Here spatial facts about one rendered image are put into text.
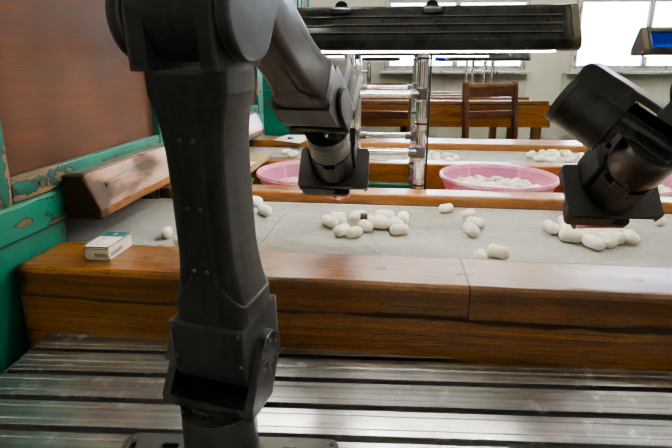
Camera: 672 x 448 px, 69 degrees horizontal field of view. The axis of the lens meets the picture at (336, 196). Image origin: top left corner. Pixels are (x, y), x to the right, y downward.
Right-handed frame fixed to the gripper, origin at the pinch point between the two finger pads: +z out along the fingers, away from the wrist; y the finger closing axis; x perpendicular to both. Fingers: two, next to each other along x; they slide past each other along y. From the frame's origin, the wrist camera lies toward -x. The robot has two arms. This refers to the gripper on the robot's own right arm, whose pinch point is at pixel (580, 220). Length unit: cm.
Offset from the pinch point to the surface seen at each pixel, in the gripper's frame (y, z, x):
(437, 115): -14, 233, -179
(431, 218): 16.3, 24.5, -10.1
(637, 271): -6.7, 1.7, 6.0
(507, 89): -57, 210, -184
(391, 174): 23, 55, -36
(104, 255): 63, -1, 8
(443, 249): 16.0, 12.5, 0.2
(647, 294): -4.7, -3.2, 10.3
